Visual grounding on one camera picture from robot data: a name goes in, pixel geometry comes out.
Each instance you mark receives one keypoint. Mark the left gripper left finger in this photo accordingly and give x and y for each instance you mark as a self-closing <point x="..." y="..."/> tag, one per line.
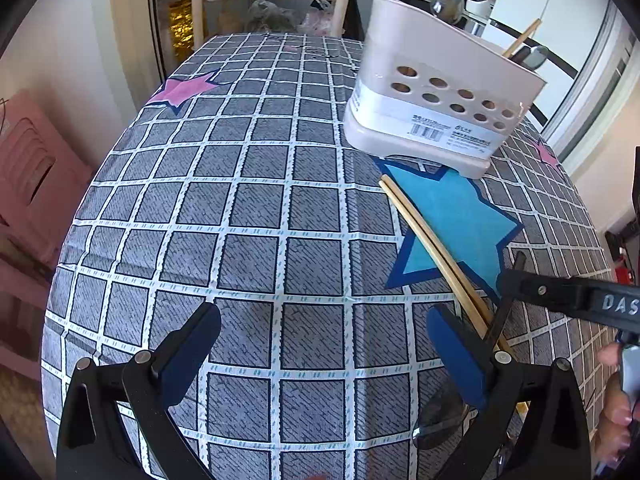
<point x="93" y="442"/>

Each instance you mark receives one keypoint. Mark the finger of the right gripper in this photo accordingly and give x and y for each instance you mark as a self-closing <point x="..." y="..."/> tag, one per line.
<point x="495" y="329"/>

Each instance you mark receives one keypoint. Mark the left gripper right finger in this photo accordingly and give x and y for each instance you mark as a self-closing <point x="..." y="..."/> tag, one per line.
<point x="553" y="442"/>

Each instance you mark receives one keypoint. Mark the crossing wooden chopstick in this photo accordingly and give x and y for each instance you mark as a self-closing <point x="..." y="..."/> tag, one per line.
<point x="521" y="39"/>

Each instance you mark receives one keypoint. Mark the dark metal spoon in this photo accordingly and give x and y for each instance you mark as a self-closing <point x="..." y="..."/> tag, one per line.
<point x="530" y="58"/>

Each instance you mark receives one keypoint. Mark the black handled spoon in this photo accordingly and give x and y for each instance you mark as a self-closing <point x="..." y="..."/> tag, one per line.
<point x="448" y="11"/>

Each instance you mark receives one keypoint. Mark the person's right hand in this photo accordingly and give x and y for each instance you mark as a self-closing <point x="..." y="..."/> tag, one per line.
<point x="612" y="437"/>

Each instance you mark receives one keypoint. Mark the white plastic utensil holder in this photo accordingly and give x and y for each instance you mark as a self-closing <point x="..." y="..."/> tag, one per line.
<point x="430" y="91"/>

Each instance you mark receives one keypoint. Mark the white refrigerator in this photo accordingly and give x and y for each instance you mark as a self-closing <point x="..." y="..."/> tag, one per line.
<point x="569" y="29"/>

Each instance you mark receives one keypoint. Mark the pink stacked plastic stools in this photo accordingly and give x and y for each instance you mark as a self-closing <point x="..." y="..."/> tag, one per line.
<point x="42" y="184"/>

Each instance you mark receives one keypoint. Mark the grey checked tablecloth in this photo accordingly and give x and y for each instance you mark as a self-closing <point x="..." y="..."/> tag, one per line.
<point x="236" y="186"/>

